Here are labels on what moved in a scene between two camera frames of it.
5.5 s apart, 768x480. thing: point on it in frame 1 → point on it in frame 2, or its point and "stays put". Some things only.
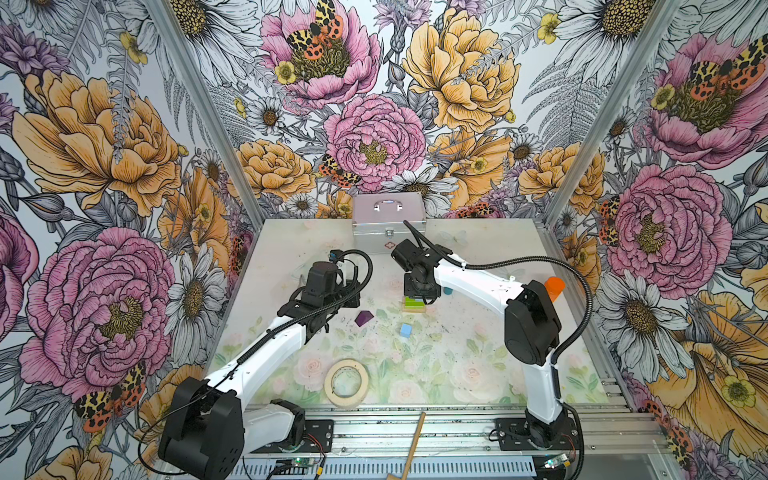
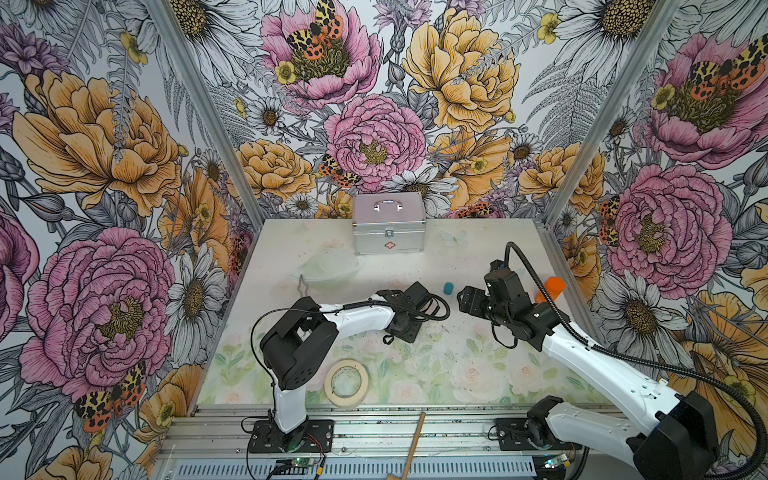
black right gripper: x=411 y=293 → x=473 y=297
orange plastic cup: x=554 y=285 stays put
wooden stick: x=412 y=450 stays put
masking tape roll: x=342 y=401 stays put
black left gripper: x=352 y=288 → x=411 y=334
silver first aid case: x=378 y=220 stays put
